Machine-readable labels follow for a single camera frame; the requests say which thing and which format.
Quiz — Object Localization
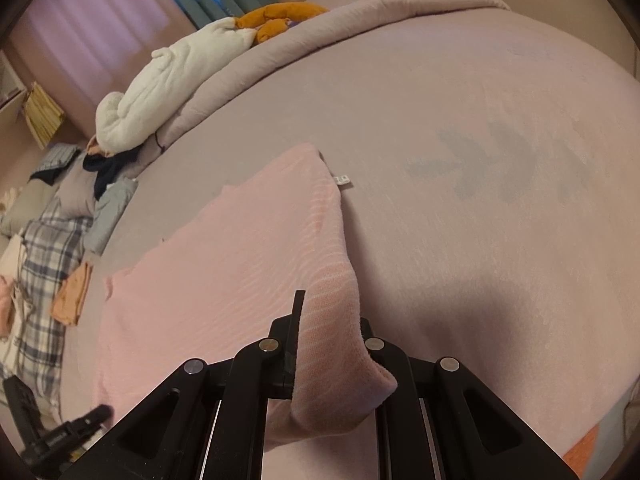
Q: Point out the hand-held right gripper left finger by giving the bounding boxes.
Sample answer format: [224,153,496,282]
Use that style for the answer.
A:
[62,290,307,480]

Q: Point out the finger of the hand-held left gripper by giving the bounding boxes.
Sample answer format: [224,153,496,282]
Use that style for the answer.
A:
[4,375,43,448]
[27,405,113,466]

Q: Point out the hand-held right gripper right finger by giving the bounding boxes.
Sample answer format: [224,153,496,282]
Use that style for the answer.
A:
[359,317,581,480]

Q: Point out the pink striped sweater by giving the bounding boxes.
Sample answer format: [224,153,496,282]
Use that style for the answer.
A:
[92,142,399,456]

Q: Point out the small pink garment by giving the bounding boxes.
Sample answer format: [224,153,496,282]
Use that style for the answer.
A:
[0,274,16,338]

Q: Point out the mauve bed sheet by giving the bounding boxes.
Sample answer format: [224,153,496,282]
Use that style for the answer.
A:
[55,10,640,466]

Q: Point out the orange garment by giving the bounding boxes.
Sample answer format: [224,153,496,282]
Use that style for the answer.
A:
[50,260,95,326]

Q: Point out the white garment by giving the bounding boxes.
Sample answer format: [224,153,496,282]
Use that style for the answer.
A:
[0,235,28,281]

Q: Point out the plaid cloth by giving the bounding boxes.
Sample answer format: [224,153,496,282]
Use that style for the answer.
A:
[0,200,96,406]

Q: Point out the beige grey pillow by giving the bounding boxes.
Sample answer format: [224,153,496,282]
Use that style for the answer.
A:
[0,182,56,238]

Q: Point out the light blue garment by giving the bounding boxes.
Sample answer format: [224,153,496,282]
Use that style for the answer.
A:
[82,177,138,256]

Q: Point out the mauve grey pillow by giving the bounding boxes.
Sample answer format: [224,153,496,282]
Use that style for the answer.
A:
[52,157,101,218]

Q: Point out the navy dark garment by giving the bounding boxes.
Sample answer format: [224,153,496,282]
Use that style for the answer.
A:
[82,147,143,198]

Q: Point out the blue striped pillow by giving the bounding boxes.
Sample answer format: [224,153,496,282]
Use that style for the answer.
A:
[30,142,83,181]

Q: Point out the white fluffy blanket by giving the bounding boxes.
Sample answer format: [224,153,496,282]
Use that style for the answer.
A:
[95,17,258,156]

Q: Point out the orange plush toy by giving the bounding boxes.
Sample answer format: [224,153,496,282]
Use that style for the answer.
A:
[235,2,331,46]

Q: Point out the white cabinet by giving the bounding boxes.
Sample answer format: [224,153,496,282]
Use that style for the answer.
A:
[0,55,28,111]

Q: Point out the mauve folded comforter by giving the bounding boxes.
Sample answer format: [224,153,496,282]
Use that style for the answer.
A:
[150,0,511,151]

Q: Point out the purple sheer curtain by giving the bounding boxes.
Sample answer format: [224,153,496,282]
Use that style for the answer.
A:
[15,0,196,126]

